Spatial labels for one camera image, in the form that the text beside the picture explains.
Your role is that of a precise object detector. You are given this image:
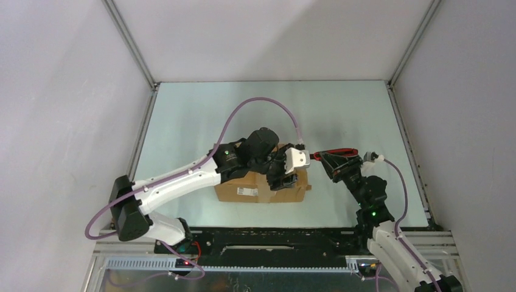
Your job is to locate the right small circuit board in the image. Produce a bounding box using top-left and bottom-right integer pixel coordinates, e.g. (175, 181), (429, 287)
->
(358, 262), (381, 273)

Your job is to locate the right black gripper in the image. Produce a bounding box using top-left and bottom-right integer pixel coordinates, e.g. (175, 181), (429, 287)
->
(318, 152), (367, 208)

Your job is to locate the small circuit board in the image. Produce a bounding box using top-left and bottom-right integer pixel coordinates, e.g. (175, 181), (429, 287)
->
(358, 262), (381, 273)
(175, 258), (197, 269)

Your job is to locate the red black utility knife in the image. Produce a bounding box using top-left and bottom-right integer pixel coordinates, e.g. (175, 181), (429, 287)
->
(310, 148), (358, 161)

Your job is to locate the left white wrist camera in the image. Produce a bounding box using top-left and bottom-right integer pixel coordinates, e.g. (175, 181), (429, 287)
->
(284, 147), (311, 175)

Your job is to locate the grey slotted cable duct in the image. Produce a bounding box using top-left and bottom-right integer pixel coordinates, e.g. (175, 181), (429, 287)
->
(105, 257), (359, 273)

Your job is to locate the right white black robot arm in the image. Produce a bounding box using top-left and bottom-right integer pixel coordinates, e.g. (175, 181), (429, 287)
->
(310, 148), (464, 291)

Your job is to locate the aluminium frame rail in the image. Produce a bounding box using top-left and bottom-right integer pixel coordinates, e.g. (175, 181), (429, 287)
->
(102, 0), (158, 91)

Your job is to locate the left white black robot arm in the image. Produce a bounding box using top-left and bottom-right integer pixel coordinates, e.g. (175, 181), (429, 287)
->
(110, 128), (310, 254)

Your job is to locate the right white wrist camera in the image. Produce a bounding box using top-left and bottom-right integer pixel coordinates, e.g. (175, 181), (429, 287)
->
(362, 151), (385, 167)

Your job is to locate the left small circuit board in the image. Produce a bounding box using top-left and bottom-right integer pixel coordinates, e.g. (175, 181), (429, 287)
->
(175, 258), (197, 269)

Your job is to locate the brown cardboard express box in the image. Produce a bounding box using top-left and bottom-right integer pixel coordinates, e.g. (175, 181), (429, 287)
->
(213, 140), (311, 203)

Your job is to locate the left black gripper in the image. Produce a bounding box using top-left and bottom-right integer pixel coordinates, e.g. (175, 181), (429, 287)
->
(249, 145), (298, 192)

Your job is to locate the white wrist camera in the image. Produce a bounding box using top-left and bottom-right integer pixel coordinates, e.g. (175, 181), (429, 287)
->
(362, 151), (385, 167)
(284, 147), (311, 175)

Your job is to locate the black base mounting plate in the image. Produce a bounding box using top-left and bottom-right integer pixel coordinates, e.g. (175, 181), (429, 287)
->
(171, 226), (372, 256)

